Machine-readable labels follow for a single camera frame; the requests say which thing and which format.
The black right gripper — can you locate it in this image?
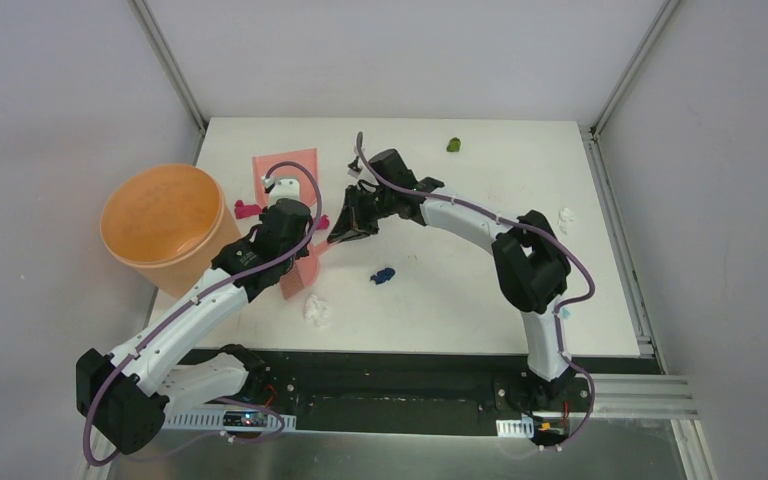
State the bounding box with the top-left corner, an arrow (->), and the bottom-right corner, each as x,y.
330,184 -> 397,244

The pink plastic dustpan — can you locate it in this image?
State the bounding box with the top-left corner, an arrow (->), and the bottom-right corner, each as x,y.
252,148 -> 318,207

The pink hand brush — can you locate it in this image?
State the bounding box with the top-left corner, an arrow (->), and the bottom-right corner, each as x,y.
279,241 -> 331,300

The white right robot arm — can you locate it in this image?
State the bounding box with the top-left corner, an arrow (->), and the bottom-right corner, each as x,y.
327,149 -> 575,410

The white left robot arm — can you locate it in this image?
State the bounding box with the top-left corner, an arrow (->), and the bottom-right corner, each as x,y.
76,198 -> 322,466

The magenta paper scrap near dustpan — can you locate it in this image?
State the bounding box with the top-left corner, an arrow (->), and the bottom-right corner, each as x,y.
317,215 -> 330,230

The dark blue paper scrap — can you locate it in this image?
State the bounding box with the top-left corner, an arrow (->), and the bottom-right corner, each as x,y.
370,267 -> 395,285

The green paper scrap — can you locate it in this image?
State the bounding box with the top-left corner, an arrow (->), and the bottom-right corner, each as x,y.
446,137 -> 462,153

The magenta paper scrap by bucket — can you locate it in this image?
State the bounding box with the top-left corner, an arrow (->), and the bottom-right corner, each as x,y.
234,200 -> 263,220

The orange plastic bucket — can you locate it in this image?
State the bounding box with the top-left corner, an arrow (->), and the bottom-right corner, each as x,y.
100,164 -> 242,298

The small white paper scrap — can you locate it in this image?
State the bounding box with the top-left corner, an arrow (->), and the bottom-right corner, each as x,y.
558,207 -> 575,226

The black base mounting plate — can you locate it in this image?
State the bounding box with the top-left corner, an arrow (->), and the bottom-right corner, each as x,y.
178,347 -> 614,439

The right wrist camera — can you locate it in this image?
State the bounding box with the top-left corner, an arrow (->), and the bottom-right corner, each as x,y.
347,156 -> 364,179

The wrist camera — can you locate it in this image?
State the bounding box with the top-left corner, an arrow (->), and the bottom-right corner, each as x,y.
347,156 -> 364,179
261,176 -> 302,207

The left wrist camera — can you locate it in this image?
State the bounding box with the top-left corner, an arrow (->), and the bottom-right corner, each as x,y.
261,176 -> 302,207

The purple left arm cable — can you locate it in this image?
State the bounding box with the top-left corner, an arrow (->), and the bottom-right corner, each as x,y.
83,160 -> 324,468

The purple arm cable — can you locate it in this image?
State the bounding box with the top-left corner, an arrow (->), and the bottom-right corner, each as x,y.
83,160 -> 324,468
355,131 -> 597,452

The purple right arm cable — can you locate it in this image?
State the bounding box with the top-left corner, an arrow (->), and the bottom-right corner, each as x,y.
355,131 -> 597,452

